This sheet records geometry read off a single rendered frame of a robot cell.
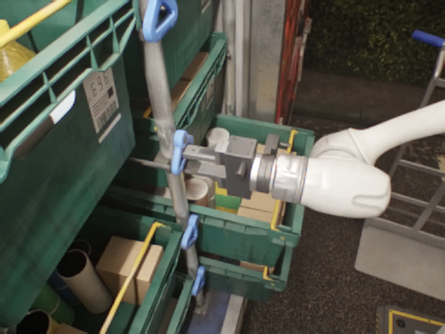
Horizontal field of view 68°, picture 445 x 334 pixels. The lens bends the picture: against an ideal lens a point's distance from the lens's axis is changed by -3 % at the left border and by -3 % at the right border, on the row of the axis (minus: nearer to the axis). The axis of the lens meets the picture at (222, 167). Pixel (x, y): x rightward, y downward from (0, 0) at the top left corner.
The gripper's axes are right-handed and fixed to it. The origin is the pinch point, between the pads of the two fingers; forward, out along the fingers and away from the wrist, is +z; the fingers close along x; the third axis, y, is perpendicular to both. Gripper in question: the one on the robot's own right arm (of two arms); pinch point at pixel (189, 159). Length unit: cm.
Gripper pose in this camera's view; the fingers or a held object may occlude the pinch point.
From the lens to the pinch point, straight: 68.9
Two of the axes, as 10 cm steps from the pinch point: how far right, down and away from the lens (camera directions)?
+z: -9.6, -1.8, 2.1
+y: -2.7, 7.5, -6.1
